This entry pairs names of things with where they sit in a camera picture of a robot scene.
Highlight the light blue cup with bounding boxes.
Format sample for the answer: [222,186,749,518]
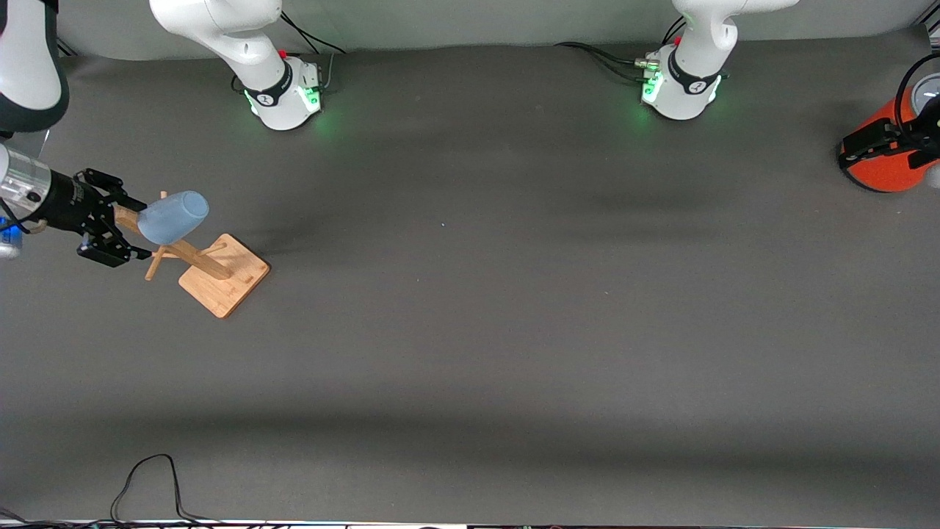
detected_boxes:
[137,190,210,246]

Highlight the wooden cup rack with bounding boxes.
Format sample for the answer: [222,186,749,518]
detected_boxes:
[110,191,271,320]

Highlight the orange cylindrical canister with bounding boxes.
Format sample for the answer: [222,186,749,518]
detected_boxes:
[839,82,940,194]

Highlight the dark grey table mat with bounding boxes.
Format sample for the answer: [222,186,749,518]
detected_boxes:
[0,26,940,526]

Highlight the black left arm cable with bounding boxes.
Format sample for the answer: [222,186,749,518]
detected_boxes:
[892,50,940,137]

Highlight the thin black looped cable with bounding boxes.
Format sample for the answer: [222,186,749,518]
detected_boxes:
[109,453,221,526]

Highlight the black right arm base cable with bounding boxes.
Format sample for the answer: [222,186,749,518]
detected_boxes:
[231,11,346,95]

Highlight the black left arm base cables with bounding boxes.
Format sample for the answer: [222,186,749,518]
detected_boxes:
[553,15,687,83]

